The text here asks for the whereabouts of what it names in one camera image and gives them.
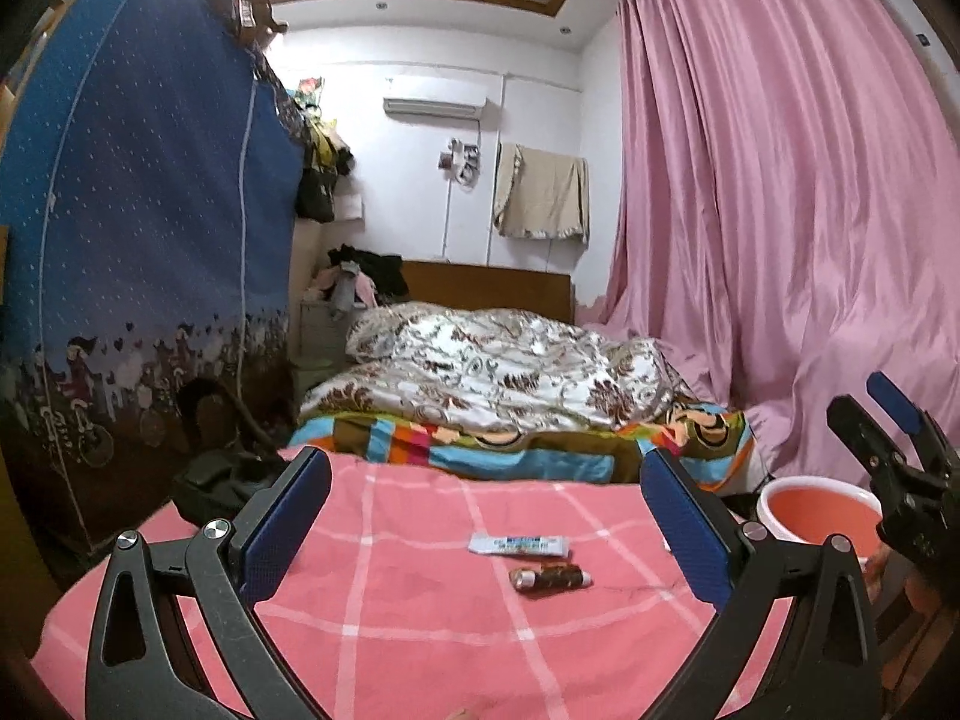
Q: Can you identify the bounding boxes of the wooden bed headboard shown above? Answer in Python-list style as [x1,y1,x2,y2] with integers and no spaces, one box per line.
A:
[401,261,575,323]

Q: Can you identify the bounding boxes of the floral white brown quilt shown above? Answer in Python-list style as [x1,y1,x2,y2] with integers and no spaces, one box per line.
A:
[298,301,698,436]

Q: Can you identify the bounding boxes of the orange bucket with white rim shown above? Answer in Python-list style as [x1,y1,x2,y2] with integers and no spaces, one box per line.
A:
[757,476,890,567]

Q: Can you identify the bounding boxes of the colourful patterned bedsheet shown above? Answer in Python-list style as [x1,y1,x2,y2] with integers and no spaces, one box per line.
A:
[289,401,755,492]

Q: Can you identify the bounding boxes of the white air conditioner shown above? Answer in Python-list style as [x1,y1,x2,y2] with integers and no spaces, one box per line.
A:
[382,96,487,121]

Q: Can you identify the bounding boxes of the pink grey clothes pile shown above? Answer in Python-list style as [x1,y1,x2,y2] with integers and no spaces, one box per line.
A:
[315,262,380,316]

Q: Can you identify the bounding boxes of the yellow hanging clothes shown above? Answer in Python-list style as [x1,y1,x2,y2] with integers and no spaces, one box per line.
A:
[304,116,353,173]

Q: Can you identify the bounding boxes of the blue fabric wardrobe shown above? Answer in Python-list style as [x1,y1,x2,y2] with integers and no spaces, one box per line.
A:
[0,0,305,563]

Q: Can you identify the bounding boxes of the white blue ointment tube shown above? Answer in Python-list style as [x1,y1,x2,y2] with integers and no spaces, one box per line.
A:
[469,532,571,557]

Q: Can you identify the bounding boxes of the beige hanging towel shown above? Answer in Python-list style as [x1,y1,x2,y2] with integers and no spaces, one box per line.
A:
[493,142,590,243]

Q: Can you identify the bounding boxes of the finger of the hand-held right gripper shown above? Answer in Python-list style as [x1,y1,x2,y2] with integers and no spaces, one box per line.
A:
[866,371,960,481]
[826,394,912,496]

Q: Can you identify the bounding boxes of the beige nightstand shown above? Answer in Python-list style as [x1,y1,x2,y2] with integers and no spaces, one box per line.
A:
[300,300,353,368]

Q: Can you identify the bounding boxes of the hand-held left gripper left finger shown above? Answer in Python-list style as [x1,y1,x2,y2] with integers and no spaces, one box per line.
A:
[85,446,332,720]

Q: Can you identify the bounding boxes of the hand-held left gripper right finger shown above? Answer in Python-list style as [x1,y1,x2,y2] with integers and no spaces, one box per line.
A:
[639,448,878,720]

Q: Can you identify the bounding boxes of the brown white cap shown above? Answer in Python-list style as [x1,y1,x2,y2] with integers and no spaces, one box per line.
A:
[234,0,290,38]

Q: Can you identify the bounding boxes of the pink curtain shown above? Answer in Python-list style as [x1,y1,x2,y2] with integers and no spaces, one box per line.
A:
[574,0,960,488]

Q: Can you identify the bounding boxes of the brown snack wrapper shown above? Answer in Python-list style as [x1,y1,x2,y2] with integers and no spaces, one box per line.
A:
[508,566,593,590]

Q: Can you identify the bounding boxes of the pink checked sheet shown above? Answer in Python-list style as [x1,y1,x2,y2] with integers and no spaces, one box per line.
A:
[41,446,871,720]

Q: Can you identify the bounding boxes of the black clothes pile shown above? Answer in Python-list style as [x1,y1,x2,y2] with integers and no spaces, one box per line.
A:
[328,244,410,299]

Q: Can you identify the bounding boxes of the black hanging bag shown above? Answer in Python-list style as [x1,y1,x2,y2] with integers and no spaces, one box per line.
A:
[295,165,336,224]

